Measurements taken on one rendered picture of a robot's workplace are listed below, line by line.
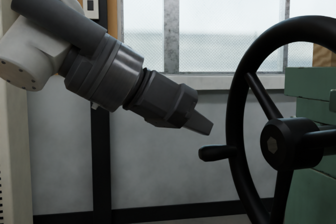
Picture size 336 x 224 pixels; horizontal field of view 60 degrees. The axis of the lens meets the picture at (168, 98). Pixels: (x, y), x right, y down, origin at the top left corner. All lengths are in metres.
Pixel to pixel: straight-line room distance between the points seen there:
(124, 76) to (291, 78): 0.39
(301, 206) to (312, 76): 0.26
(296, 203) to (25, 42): 0.56
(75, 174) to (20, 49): 1.44
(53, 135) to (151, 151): 0.54
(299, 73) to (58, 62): 0.45
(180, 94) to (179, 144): 1.37
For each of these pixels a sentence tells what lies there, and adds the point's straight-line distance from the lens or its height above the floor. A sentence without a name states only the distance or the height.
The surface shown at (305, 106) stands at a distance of 0.61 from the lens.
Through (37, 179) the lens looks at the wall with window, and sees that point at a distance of 1.79.
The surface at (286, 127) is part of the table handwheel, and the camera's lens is 0.34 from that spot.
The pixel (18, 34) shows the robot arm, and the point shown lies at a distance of 0.36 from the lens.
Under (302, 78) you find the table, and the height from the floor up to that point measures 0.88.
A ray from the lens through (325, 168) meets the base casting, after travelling 0.60.
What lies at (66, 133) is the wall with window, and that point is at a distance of 1.69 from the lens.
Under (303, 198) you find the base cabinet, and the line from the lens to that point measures 0.65.
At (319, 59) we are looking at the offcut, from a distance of 0.62.
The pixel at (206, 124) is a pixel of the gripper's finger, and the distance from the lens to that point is 0.43.
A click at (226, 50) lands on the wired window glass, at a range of 1.81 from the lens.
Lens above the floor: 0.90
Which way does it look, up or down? 6 degrees down
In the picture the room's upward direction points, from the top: straight up
